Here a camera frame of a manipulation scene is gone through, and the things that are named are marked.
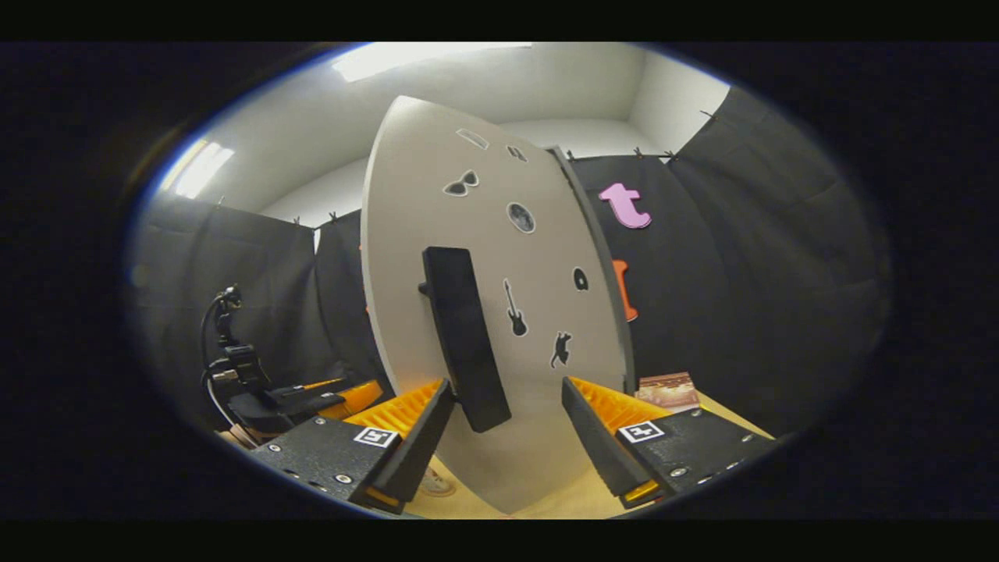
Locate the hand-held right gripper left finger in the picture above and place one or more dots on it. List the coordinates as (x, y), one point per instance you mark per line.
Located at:
(421, 453)

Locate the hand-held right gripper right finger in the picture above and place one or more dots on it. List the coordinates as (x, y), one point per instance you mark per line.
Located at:
(597, 453)

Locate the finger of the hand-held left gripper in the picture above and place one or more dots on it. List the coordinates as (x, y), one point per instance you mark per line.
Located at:
(293, 392)
(355, 400)

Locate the grey cabinet door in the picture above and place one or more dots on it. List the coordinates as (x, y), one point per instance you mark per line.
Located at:
(406, 234)

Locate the narrow ceiling light strip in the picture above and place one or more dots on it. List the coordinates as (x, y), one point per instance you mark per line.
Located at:
(199, 168)

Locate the black backdrop cloth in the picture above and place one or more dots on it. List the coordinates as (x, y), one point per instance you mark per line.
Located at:
(741, 273)

